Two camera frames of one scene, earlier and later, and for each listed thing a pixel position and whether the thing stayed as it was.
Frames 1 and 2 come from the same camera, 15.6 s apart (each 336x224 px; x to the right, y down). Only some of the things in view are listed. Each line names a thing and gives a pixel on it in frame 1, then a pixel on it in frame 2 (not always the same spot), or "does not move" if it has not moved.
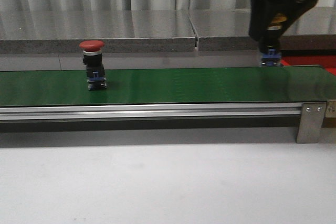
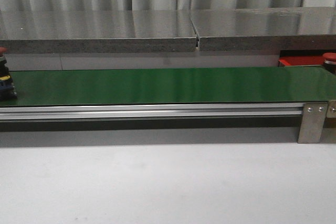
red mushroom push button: x=93 y=59 to x=329 y=62
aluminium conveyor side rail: x=151 y=111 does not move
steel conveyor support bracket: x=311 y=123 does not move
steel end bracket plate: x=331 y=108 does not move
